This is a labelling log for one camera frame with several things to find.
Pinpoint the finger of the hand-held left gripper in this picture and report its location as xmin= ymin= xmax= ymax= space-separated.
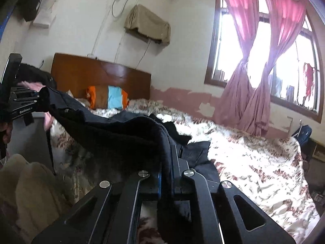
xmin=13 ymin=98 xmax=42 ymax=108
xmin=11 ymin=86 xmax=43 ymax=99

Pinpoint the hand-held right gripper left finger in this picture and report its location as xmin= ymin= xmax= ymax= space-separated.
xmin=32 ymin=170 xmax=162 ymax=244

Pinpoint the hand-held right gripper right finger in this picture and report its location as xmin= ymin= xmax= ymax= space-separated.
xmin=171 ymin=144 xmax=297 ymax=244

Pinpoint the dark navy padded jacket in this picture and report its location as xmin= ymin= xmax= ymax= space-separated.
xmin=41 ymin=86 xmax=222 ymax=244

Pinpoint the person's left hand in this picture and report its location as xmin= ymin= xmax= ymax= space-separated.
xmin=0 ymin=121 xmax=13 ymax=145

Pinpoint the pink fluffy garment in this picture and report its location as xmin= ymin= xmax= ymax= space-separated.
xmin=20 ymin=81 xmax=54 ymax=131

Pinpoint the grey bedside furniture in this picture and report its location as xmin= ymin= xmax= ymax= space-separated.
xmin=6 ymin=113 xmax=55 ymax=176

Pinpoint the floral bed blanket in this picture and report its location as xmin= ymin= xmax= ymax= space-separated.
xmin=49 ymin=91 xmax=321 ymax=244

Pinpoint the wooden bed headboard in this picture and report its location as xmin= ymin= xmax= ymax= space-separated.
xmin=50 ymin=52 xmax=152 ymax=101

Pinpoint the orange brown blue pillow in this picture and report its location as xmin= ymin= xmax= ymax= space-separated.
xmin=86 ymin=85 xmax=130 ymax=110

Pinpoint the cream fleece garment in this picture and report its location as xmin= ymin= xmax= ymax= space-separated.
xmin=0 ymin=153 xmax=74 ymax=244

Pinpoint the blue backpack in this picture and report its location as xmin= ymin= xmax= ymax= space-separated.
xmin=291 ymin=124 xmax=313 ymax=148

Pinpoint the brown framed window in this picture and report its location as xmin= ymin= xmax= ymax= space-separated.
xmin=204 ymin=0 xmax=325 ymax=123

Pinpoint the red hanging garment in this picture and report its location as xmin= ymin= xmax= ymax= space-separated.
xmin=303 ymin=63 xmax=316 ymax=97

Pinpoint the white power cable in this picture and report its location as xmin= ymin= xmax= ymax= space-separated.
xmin=111 ymin=0 xmax=127 ymax=19

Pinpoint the beige cloth covered wall box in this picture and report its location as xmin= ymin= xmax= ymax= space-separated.
xmin=123 ymin=4 xmax=171 ymax=46

